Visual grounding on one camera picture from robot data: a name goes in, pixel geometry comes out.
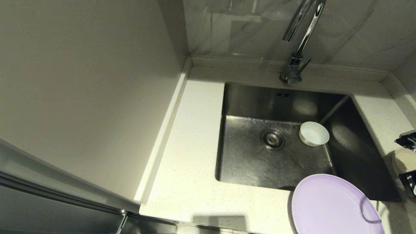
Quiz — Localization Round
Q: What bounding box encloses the chrome gooseneck faucet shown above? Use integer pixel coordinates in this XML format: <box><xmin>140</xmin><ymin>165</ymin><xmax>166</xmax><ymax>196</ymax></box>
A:
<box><xmin>280</xmin><ymin>0</ymin><xmax>327</xmax><ymax>85</ymax></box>

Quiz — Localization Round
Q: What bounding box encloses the stainless steel sink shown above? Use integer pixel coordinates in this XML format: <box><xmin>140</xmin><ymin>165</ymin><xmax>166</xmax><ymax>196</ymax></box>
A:
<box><xmin>214</xmin><ymin>82</ymin><xmax>402</xmax><ymax>202</ymax></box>

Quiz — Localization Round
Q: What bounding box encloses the beige round plate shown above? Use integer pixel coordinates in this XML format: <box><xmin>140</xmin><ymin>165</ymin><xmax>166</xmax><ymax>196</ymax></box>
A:
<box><xmin>393</xmin><ymin>149</ymin><xmax>416</xmax><ymax>174</ymax></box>

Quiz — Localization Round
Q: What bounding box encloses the lilac round plate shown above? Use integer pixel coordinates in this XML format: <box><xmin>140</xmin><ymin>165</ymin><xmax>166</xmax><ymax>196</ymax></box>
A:
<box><xmin>291</xmin><ymin>174</ymin><xmax>384</xmax><ymax>234</ymax></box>

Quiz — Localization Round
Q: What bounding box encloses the small white bowl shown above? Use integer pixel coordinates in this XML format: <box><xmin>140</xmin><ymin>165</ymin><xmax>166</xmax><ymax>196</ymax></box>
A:
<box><xmin>299</xmin><ymin>121</ymin><xmax>330</xmax><ymax>147</ymax></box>

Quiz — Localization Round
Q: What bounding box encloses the round metal drain strainer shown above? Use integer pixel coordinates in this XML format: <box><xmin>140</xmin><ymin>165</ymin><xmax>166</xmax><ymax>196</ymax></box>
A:
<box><xmin>260</xmin><ymin>129</ymin><xmax>286</xmax><ymax>150</ymax></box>

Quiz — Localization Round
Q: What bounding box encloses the grey metal cabinet front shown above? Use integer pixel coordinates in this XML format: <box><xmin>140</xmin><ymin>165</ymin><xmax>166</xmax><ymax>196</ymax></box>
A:
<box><xmin>0</xmin><ymin>140</ymin><xmax>177</xmax><ymax>234</ymax></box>

